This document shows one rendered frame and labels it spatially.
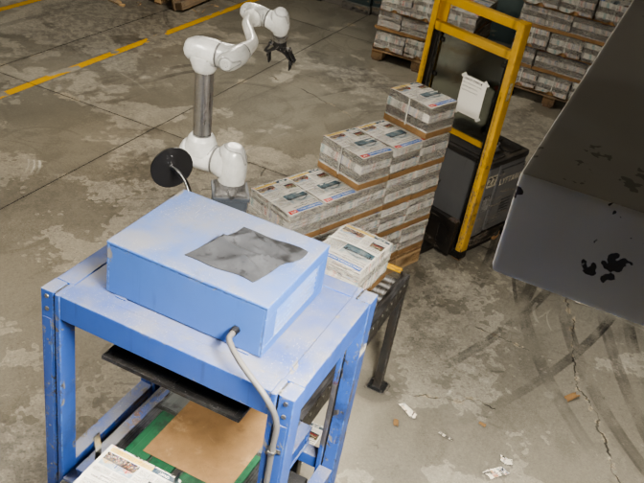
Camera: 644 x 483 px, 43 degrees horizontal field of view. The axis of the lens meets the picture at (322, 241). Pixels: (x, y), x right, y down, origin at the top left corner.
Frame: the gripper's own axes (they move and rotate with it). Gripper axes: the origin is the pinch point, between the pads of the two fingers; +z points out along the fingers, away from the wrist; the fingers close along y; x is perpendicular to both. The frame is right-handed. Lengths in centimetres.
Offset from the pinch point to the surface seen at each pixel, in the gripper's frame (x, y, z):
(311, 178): -23, 37, 64
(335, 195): -33, 58, 56
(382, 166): 3, 74, 58
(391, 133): 33, 67, 62
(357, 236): -85, 91, 3
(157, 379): -230, 72, -99
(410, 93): 63, 67, 52
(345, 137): 9, 44, 53
